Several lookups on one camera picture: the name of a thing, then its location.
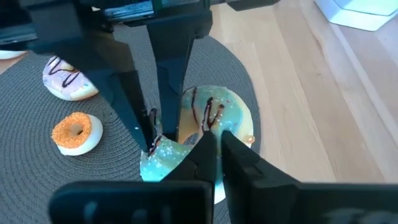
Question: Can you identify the round grey woven placemat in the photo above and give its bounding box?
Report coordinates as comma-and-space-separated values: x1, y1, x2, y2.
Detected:
0, 24, 262, 224

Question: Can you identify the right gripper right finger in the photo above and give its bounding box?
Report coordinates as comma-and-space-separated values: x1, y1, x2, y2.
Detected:
220, 129, 398, 224

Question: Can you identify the large pink iced donut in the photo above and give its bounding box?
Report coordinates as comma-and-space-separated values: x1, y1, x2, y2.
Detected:
42, 55, 100, 102

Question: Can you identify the white angular plant pot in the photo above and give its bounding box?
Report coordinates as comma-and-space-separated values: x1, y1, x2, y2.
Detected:
313, 0, 398, 32

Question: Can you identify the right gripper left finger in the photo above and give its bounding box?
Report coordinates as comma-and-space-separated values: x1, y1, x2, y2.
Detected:
48, 130, 218, 224

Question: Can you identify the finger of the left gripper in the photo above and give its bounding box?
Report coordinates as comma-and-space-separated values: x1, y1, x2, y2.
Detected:
83, 70, 158, 153
146, 26, 197, 141

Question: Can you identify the small orange sprinkled donut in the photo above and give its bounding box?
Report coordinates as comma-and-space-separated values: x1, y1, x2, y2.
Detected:
50, 111, 104, 157

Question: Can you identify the large green iced donut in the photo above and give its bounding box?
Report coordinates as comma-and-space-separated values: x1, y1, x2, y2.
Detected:
139, 85, 256, 205

